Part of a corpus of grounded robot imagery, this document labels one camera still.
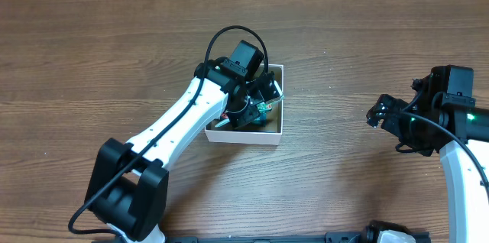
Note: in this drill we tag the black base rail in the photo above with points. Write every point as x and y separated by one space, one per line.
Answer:
375 231

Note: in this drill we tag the green white toothbrush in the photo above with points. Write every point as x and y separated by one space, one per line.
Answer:
250 115

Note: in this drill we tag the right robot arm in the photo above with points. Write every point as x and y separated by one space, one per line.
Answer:
464 156

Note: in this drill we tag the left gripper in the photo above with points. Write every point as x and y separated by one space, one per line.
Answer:
246 114

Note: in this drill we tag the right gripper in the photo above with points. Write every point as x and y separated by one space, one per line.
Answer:
384 111

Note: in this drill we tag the white cardboard box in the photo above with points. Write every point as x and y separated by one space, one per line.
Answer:
244 138

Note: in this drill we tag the green soap packet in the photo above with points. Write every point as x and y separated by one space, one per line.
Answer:
264 107

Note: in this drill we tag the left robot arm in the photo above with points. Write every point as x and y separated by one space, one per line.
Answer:
128 186

